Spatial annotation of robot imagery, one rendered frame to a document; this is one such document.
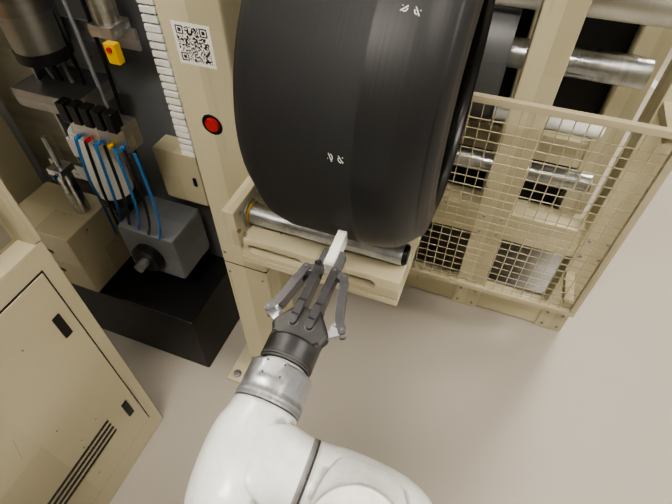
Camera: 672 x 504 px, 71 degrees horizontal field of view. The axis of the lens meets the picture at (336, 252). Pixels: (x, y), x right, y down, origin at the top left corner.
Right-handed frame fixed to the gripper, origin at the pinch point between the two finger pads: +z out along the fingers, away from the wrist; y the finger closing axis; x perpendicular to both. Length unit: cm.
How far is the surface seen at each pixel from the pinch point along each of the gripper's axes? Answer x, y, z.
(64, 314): 30, 60, -16
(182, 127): 3.3, 42.5, 21.5
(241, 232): 16.4, 25.2, 8.7
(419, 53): -29.8, -8.0, 10.0
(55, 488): 66, 61, -48
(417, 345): 109, -14, 38
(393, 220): -7.9, -8.2, 2.8
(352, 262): 18.4, 1.2, 10.3
